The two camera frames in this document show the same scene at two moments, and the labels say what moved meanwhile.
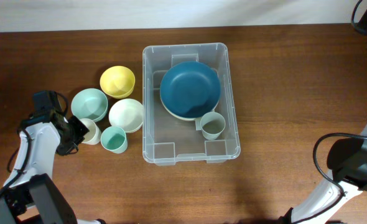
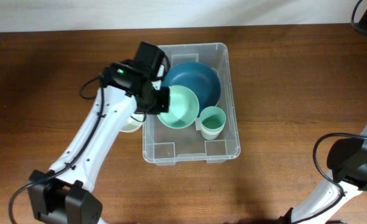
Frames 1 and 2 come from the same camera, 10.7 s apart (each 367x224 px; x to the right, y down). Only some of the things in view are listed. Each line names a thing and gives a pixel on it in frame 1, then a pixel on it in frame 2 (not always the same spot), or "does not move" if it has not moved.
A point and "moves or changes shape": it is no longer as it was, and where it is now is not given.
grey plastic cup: (212, 124) does not move
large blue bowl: (190, 89) does not move
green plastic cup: (113, 139) moves or changes shape
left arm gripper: (68, 148) -> (165, 104)
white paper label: (198, 124) does not move
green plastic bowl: (89, 103) -> (183, 108)
